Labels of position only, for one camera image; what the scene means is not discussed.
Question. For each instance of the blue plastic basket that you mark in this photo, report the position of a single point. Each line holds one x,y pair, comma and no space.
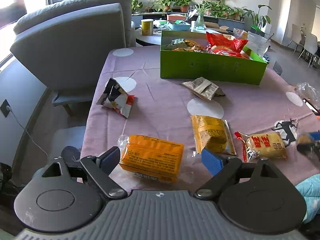
179,27

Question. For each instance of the yellow green snack packet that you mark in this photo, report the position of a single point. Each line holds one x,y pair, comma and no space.
213,134

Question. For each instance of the wall power socket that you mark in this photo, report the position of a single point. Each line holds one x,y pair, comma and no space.
5,108

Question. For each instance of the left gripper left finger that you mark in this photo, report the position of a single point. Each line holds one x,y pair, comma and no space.
99,169

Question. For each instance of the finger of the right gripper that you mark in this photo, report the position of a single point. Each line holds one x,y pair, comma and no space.
308,144

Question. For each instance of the yellow red character packet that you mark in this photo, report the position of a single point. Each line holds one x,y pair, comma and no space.
262,145

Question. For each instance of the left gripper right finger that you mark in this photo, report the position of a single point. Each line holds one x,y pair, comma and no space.
223,170

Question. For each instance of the grey sofa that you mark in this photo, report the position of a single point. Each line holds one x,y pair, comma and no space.
65,44

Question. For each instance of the brown grey snack packet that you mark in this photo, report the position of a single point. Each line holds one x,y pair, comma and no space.
203,88

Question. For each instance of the white red snack packet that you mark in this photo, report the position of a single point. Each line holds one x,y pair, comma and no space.
116,98

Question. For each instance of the glass vase with plant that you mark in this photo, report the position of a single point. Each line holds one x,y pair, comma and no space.
201,11

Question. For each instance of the orange snack packet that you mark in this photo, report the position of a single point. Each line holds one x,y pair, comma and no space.
151,158

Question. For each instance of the large red snack bag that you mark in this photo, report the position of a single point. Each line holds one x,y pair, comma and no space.
228,41

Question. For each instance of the white dining chair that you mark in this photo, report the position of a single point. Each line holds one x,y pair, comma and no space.
310,49

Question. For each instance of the round white coffee table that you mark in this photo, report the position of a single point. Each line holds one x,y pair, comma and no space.
155,38

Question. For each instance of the green cardboard box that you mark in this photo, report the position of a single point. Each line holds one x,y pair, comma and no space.
191,65

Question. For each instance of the pink dotted tablecloth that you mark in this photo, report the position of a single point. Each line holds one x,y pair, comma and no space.
165,127

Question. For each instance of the yellow tin can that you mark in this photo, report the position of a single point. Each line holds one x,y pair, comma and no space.
147,27

